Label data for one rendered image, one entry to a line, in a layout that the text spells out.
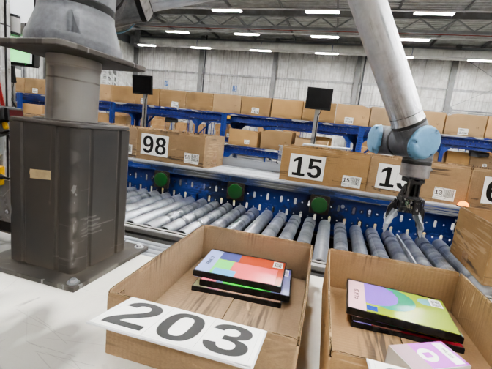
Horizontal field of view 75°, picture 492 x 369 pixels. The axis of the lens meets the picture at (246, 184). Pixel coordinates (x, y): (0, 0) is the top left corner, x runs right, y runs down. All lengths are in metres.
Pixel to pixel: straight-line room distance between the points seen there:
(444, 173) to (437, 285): 0.79
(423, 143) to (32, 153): 0.93
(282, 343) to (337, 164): 1.13
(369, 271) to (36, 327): 0.66
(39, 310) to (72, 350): 0.14
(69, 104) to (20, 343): 0.45
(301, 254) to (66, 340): 0.50
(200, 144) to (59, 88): 0.95
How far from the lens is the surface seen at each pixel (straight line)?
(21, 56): 1.58
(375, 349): 0.65
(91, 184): 0.76
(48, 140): 0.76
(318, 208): 1.44
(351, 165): 1.50
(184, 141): 1.66
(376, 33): 0.94
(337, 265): 0.80
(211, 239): 0.84
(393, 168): 1.51
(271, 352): 0.46
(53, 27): 0.77
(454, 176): 1.57
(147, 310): 0.46
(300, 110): 6.08
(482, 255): 1.15
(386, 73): 0.95
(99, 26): 0.79
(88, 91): 0.80
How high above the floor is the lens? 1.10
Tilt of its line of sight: 10 degrees down
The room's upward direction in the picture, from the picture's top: 6 degrees clockwise
